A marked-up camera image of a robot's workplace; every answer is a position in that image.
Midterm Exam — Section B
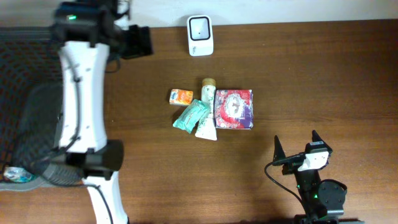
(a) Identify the red purple pad package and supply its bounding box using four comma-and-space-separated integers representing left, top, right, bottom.
215, 90, 254, 129

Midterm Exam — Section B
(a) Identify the orange Kleenex tissue pack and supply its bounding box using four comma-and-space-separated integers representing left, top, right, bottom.
169, 89, 193, 106

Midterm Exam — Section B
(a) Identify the white floral lotion tube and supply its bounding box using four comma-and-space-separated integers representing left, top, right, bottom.
195, 78, 217, 141

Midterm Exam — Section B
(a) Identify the teal toilet wipes pack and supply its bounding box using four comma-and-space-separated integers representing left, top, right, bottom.
173, 100, 210, 134

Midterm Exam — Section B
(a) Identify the teal Kleenex tissue pack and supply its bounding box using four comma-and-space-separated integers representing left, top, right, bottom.
4, 167, 36, 183

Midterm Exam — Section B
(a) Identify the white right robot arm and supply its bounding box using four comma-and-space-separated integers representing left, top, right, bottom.
264, 130, 362, 224

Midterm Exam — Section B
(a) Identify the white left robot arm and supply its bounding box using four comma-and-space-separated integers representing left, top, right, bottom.
49, 0, 153, 223

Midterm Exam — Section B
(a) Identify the white barcode scanner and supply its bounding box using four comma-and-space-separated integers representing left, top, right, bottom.
187, 15, 214, 57

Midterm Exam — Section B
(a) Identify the grey plastic basket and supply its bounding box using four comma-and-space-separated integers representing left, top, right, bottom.
1, 27, 83, 192

